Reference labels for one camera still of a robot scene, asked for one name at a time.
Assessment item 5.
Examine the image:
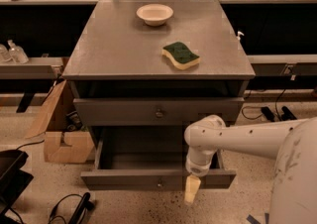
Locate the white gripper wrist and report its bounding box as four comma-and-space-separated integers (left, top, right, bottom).
184, 115, 226, 205

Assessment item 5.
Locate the grey drawer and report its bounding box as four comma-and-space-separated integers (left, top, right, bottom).
73, 97, 244, 126
80, 126, 238, 192

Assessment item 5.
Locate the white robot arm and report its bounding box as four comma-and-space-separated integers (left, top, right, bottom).
184, 115, 317, 224

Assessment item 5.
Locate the grey top drawer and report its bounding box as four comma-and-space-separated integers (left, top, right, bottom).
73, 97, 244, 126

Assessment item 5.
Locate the grey drawer cabinet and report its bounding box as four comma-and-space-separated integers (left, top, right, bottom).
62, 0, 257, 180

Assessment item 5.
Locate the blue floor tape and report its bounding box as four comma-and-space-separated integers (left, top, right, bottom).
246, 213, 269, 224

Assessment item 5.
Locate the black power adapter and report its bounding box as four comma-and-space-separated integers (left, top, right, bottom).
261, 106, 274, 122

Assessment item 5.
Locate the green yellow sponge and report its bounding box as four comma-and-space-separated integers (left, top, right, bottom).
161, 42, 200, 70

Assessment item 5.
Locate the cardboard box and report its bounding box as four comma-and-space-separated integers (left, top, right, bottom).
25, 80, 94, 164

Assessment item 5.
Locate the white pump bottle top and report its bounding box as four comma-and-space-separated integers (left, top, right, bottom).
237, 31, 245, 41

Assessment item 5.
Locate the white bowl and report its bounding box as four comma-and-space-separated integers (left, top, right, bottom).
137, 4, 173, 27

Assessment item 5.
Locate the black tray stack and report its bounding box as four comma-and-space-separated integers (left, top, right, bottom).
0, 150, 34, 218

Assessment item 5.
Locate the clear sanitizer bottle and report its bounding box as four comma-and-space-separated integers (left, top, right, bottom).
8, 40, 29, 64

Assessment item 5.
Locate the clear bottle at edge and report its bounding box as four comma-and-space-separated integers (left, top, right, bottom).
0, 44, 12, 62

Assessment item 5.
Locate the black tool with cable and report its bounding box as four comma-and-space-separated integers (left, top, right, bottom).
48, 192, 95, 224

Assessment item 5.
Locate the black floor cable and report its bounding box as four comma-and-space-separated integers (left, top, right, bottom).
241, 87, 291, 123

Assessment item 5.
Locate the grey metal shelf rail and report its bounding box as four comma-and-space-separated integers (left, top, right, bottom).
0, 57, 63, 79

